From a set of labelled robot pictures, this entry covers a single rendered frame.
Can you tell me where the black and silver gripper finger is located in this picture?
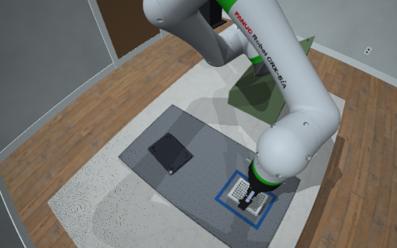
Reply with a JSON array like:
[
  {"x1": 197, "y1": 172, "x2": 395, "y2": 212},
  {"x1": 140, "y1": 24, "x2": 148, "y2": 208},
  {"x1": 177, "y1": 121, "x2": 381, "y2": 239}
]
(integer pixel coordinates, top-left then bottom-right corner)
[{"x1": 237, "y1": 185, "x2": 259, "y2": 211}]

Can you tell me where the blue tape outline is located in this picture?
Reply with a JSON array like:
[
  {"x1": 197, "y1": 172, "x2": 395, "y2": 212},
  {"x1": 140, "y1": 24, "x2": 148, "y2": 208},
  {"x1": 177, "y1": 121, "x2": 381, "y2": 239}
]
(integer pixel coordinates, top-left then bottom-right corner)
[{"x1": 214, "y1": 170, "x2": 277, "y2": 230}]

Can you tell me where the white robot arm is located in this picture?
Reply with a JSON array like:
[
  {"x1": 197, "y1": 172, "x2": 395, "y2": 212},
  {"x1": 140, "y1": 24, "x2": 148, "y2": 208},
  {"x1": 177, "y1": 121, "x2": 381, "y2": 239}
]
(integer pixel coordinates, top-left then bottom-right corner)
[{"x1": 143, "y1": 0, "x2": 341, "y2": 192}]

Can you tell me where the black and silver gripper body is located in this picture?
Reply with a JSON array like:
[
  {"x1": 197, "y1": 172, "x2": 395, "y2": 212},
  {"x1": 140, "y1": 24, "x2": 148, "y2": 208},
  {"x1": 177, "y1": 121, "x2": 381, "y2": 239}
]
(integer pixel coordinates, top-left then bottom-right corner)
[{"x1": 248, "y1": 178, "x2": 265, "y2": 195}]

